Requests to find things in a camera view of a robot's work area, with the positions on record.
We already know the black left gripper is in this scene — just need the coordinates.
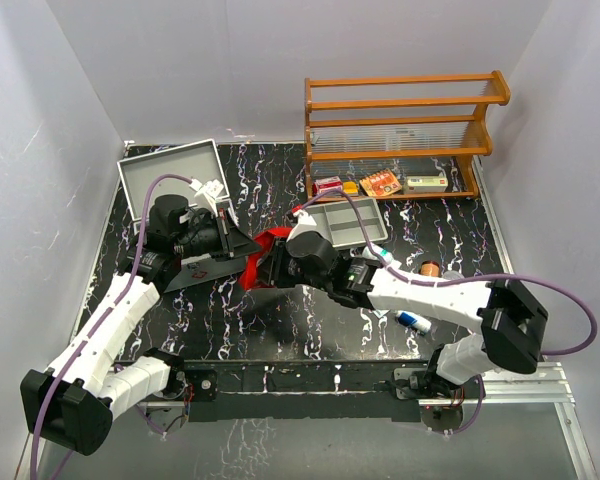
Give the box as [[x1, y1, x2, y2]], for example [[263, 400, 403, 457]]
[[175, 208, 263, 262]]

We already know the red first aid kit pouch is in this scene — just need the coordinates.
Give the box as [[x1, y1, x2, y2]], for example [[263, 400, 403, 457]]
[[239, 227, 299, 291]]

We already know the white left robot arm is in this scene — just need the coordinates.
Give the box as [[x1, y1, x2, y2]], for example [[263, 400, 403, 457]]
[[20, 194, 261, 455]]

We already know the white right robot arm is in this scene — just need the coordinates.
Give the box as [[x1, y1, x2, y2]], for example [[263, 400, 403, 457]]
[[242, 231, 548, 398]]

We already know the grey open medicine case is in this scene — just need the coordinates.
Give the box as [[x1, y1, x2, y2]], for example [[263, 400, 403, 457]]
[[116, 138, 231, 236]]

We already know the red white medicine box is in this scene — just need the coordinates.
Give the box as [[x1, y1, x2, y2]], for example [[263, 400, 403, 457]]
[[312, 176, 343, 196]]

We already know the orange medicine packet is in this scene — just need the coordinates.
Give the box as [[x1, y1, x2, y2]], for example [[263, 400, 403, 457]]
[[359, 169, 402, 198]]

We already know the long white medicine box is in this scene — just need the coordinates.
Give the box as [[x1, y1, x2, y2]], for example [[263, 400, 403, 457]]
[[403, 175, 449, 194]]

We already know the grey divided tray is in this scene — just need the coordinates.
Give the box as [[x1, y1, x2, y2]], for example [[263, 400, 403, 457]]
[[306, 197, 388, 250]]

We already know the small yellow box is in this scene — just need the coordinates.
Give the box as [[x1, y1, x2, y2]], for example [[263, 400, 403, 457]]
[[342, 181, 359, 196]]

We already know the white dropper bottle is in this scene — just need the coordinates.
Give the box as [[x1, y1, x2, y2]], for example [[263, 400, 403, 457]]
[[362, 244, 394, 264]]

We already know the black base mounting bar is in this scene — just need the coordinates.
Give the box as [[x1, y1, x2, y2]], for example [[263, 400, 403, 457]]
[[182, 359, 487, 424]]

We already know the blue white tube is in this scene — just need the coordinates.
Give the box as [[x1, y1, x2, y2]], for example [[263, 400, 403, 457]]
[[395, 311, 432, 335]]

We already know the brown glass bottle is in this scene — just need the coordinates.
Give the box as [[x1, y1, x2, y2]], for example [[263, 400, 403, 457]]
[[419, 261, 441, 278]]

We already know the orange wooden shelf rack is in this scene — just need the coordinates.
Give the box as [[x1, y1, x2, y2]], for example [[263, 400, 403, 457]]
[[304, 70, 511, 201]]

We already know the clear round container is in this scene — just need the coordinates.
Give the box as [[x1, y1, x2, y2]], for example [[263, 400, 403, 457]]
[[442, 270, 464, 281]]

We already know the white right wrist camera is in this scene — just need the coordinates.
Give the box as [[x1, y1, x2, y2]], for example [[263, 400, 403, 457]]
[[287, 209, 318, 241]]

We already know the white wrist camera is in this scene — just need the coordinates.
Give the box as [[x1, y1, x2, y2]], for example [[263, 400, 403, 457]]
[[287, 209, 318, 241], [189, 179, 226, 216]]

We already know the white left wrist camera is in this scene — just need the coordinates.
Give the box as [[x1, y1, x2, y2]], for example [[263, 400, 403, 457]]
[[189, 179, 226, 216]]

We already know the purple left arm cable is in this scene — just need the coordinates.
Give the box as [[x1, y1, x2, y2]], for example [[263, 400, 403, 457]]
[[27, 173, 201, 480]]

